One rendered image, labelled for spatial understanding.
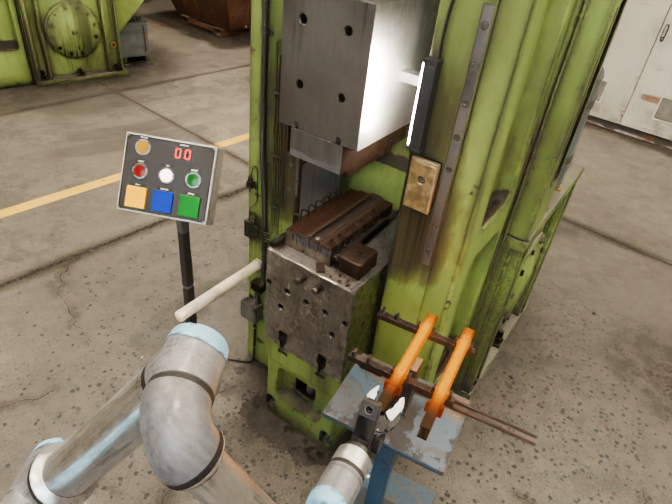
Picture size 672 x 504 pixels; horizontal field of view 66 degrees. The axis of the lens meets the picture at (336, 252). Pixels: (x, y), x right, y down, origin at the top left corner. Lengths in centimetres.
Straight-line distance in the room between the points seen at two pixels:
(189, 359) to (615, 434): 235
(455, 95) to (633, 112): 525
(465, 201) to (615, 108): 521
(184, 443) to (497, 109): 111
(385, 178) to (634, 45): 479
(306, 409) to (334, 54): 146
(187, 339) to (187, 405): 13
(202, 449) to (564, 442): 212
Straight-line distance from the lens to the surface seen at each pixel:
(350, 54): 149
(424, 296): 184
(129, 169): 203
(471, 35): 148
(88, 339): 294
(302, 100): 162
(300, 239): 183
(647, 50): 659
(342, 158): 159
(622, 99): 670
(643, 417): 310
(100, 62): 647
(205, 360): 94
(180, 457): 89
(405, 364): 150
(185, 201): 194
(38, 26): 616
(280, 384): 236
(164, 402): 89
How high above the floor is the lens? 201
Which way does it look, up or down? 35 degrees down
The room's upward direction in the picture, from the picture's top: 7 degrees clockwise
